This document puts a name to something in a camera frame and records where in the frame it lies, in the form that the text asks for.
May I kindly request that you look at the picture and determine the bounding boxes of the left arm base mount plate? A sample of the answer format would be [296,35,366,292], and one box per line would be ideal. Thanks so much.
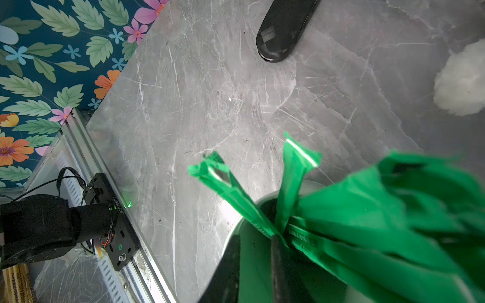
[83,173,141,271]

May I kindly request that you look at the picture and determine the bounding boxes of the white plush teddy bear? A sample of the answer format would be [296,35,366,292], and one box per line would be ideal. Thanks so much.
[433,39,484,116]

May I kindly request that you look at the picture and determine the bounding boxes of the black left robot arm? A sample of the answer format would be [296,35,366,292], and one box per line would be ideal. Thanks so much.
[1,194,117,270]

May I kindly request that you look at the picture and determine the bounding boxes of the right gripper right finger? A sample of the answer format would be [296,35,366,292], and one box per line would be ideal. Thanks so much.
[270,236,314,303]

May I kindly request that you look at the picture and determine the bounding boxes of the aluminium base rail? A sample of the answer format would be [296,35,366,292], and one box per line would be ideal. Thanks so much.
[61,110,177,302]

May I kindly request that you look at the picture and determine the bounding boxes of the bundle of green wrapped straws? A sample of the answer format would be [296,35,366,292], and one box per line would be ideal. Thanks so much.
[188,137,484,302]

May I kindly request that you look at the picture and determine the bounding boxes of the black remote control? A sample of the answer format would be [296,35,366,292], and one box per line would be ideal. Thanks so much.
[256,0,319,63]

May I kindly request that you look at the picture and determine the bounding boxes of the light green storage cup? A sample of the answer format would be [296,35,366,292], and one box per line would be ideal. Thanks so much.
[223,179,365,303]

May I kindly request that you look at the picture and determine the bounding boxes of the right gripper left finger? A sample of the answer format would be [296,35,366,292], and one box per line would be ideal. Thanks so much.
[198,235,241,303]

